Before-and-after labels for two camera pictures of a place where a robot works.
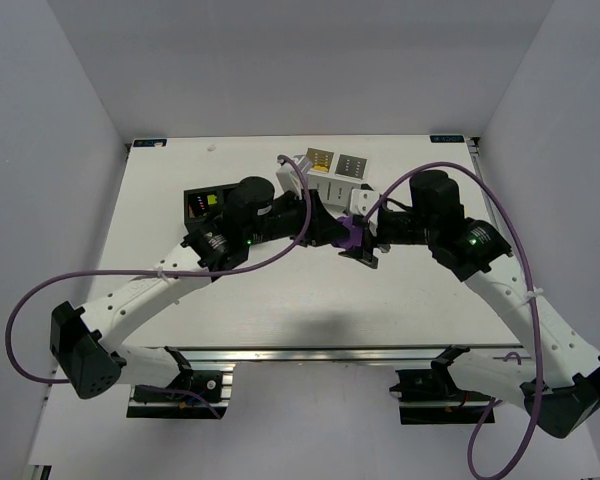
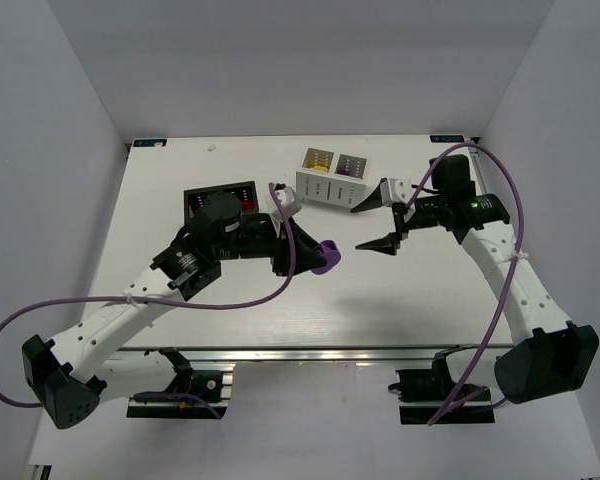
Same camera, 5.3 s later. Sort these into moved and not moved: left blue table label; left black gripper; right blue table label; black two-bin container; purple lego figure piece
Moved: left black gripper; purple lego figure piece
Not moved: right blue table label; left blue table label; black two-bin container
